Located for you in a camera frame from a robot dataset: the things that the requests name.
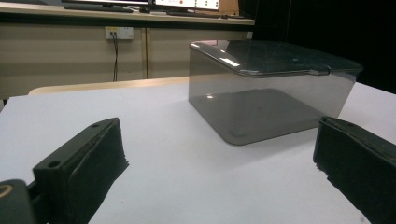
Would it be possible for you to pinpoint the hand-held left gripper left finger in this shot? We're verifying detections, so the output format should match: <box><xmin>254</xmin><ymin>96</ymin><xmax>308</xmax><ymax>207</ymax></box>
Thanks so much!
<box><xmin>32</xmin><ymin>117</ymin><xmax>130</xmax><ymax>224</ymax></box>

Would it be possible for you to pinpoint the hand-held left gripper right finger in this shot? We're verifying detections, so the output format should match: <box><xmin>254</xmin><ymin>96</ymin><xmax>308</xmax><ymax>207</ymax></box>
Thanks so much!
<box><xmin>312</xmin><ymin>116</ymin><xmax>396</xmax><ymax>224</ymax></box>

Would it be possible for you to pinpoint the smoky transparent plastic box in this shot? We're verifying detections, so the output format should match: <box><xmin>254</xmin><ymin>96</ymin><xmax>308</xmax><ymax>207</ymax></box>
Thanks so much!
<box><xmin>188</xmin><ymin>46</ymin><xmax>362</xmax><ymax>147</ymax></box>

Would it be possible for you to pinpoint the smoky transparent box lid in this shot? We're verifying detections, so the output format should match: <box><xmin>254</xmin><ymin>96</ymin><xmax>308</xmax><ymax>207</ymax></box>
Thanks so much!
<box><xmin>190</xmin><ymin>39</ymin><xmax>364</xmax><ymax>78</ymax></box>

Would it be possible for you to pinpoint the beige office desk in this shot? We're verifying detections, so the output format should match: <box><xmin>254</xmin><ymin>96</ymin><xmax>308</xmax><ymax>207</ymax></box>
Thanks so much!
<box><xmin>0</xmin><ymin>1</ymin><xmax>256</xmax><ymax>101</ymax></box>

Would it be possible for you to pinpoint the black curtain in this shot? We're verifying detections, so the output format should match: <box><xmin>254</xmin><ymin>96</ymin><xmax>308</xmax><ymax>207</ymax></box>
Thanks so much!
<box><xmin>238</xmin><ymin>0</ymin><xmax>396</xmax><ymax>95</ymax></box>

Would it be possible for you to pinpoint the computer monitor with black stand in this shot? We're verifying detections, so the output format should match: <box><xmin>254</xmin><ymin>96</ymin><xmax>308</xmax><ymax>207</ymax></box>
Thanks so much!
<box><xmin>61</xmin><ymin>0</ymin><xmax>150</xmax><ymax>14</ymax></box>

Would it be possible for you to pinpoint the brown cardboard box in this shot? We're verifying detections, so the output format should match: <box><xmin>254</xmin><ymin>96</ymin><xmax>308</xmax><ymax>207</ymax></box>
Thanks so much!
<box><xmin>218</xmin><ymin>0</ymin><xmax>240</xmax><ymax>17</ymax></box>

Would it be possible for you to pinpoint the computer monitor with bright screen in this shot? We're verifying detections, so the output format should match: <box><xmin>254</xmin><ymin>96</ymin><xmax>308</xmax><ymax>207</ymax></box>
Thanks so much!
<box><xmin>151</xmin><ymin>0</ymin><xmax>220</xmax><ymax>12</ymax></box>

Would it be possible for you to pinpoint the black power cable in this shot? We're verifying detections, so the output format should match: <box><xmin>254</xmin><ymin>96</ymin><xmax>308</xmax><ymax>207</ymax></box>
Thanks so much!
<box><xmin>111</xmin><ymin>31</ymin><xmax>120</xmax><ymax>82</ymax></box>

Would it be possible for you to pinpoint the white wall power socket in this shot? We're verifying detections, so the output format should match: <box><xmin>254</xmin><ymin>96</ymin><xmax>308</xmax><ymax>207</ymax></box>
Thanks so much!
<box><xmin>105</xmin><ymin>26</ymin><xmax>134</xmax><ymax>41</ymax></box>

